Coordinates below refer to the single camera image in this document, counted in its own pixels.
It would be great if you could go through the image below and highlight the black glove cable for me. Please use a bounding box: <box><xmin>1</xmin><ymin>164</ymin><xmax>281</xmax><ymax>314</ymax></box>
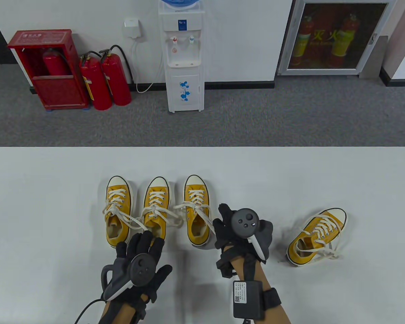
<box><xmin>75</xmin><ymin>299</ymin><xmax>105</xmax><ymax>324</ymax></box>

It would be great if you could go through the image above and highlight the white power cable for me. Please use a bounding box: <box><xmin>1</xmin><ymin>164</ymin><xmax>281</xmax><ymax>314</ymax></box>
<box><xmin>131</xmin><ymin>37</ymin><xmax>164</xmax><ymax>93</ymax></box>

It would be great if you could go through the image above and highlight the yellow canvas shoe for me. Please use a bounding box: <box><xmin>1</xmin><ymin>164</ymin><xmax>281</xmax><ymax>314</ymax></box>
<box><xmin>105</xmin><ymin>176</ymin><xmax>134</xmax><ymax>250</ymax></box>
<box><xmin>143</xmin><ymin>177</ymin><xmax>171</xmax><ymax>251</ymax></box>
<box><xmin>183</xmin><ymin>175</ymin><xmax>212</xmax><ymax>248</ymax></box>
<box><xmin>286</xmin><ymin>208</ymin><xmax>347</xmax><ymax>267</ymax></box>

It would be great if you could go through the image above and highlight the blue water bottle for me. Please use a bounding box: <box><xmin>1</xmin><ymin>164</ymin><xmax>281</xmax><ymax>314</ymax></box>
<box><xmin>159</xmin><ymin>0</ymin><xmax>200</xmax><ymax>10</ymax></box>

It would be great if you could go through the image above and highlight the person's left forearm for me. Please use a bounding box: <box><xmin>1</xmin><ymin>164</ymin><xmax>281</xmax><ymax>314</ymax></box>
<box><xmin>100</xmin><ymin>299</ymin><xmax>137</xmax><ymax>324</ymax></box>

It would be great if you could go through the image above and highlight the black battery pack white label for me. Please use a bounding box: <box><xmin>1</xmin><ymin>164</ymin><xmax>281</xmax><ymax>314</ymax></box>
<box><xmin>233</xmin><ymin>281</ymin><xmax>265</xmax><ymax>320</ymax></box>

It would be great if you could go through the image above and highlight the dark grey hand controller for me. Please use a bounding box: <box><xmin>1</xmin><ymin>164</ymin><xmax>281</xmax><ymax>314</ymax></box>
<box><xmin>101</xmin><ymin>254</ymin><xmax>157</xmax><ymax>301</ymax></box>
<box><xmin>231</xmin><ymin>208</ymin><xmax>274</xmax><ymax>264</ymax></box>

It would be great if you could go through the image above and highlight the red extinguisher cabinet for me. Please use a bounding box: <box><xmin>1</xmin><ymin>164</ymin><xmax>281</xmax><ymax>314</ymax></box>
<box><xmin>7</xmin><ymin>29</ymin><xmax>90</xmax><ymax>111</ymax></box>

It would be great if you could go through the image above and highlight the person's right forearm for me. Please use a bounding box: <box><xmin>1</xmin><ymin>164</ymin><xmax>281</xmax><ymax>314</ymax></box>
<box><xmin>223</xmin><ymin>248</ymin><xmax>291</xmax><ymax>324</ymax></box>

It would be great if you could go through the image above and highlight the white shoe lace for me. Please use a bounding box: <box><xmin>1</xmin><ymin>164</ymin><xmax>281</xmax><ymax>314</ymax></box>
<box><xmin>135</xmin><ymin>191</ymin><xmax>183</xmax><ymax>233</ymax></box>
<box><xmin>295</xmin><ymin>218</ymin><xmax>345</xmax><ymax>261</ymax></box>
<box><xmin>102</xmin><ymin>189</ymin><xmax>153</xmax><ymax>237</ymax></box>
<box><xmin>173</xmin><ymin>189</ymin><xmax>217</xmax><ymax>238</ymax></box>

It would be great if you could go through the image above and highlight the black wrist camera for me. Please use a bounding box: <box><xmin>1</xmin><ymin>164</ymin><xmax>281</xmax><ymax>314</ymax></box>
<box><xmin>217</xmin><ymin>253</ymin><xmax>237</xmax><ymax>279</ymax></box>

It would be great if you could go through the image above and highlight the silver framed glass cabinet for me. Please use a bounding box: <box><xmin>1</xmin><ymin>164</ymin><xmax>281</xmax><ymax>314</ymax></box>
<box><xmin>277</xmin><ymin>0</ymin><xmax>397</xmax><ymax>76</ymax></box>

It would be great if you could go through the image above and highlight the white wall box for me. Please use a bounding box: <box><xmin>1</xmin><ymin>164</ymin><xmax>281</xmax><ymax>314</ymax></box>
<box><xmin>124</xmin><ymin>19</ymin><xmax>143</xmax><ymax>40</ymax></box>

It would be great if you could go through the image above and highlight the red yellow fire extinguisher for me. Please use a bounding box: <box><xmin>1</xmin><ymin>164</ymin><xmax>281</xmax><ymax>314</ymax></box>
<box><xmin>292</xmin><ymin>15</ymin><xmax>314</xmax><ymax>66</ymax></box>
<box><xmin>331</xmin><ymin>13</ymin><xmax>358</xmax><ymax>66</ymax></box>

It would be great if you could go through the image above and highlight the white water dispenser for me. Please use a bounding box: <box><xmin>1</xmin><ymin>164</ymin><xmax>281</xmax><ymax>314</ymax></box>
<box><xmin>158</xmin><ymin>3</ymin><xmax>205</xmax><ymax>113</ymax></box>

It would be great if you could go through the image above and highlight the person's left hand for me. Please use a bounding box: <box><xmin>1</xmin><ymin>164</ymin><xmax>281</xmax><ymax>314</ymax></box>
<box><xmin>103</xmin><ymin>231</ymin><xmax>172</xmax><ymax>318</ymax></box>

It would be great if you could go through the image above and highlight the person's right hand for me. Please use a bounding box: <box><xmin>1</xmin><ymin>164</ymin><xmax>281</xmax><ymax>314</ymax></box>
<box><xmin>212</xmin><ymin>203</ymin><xmax>257</xmax><ymax>252</ymax></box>

